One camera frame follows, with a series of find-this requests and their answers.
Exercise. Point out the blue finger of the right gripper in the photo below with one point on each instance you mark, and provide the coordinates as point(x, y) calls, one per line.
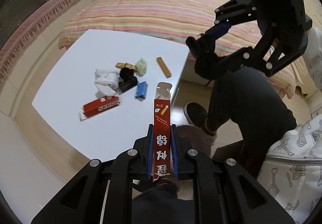
point(216, 32)
point(232, 62)

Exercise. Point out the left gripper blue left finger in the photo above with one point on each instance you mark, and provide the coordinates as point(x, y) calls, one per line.
point(149, 157)

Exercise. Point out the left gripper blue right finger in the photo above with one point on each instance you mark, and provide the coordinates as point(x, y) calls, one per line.
point(175, 158)

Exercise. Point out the dark red carton box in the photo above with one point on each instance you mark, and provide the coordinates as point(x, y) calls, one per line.
point(161, 131)

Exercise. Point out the brown wooden comb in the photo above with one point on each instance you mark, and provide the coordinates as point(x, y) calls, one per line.
point(163, 67)

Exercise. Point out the green pastel sponge ball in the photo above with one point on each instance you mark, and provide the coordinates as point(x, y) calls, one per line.
point(141, 67)

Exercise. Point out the red SUPERHUS carton box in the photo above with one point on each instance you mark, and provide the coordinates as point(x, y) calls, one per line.
point(98, 106)

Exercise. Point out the pink trash bin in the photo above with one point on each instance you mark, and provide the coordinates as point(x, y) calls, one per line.
point(195, 139)

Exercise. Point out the black shoe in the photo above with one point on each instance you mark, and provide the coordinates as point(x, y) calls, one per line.
point(196, 115)

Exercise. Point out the blue toy brick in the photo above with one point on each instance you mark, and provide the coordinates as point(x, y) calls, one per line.
point(141, 90)

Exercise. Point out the black binder clip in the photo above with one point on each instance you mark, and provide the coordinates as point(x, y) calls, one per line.
point(127, 84)

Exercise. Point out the black fuzzy pompom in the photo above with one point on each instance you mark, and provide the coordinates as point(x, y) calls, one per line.
point(126, 73)

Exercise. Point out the white patterned jacket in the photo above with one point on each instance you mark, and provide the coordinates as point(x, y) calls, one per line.
point(291, 172)

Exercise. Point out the pink fringed sill cover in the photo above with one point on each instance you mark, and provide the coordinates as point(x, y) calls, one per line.
point(29, 30)

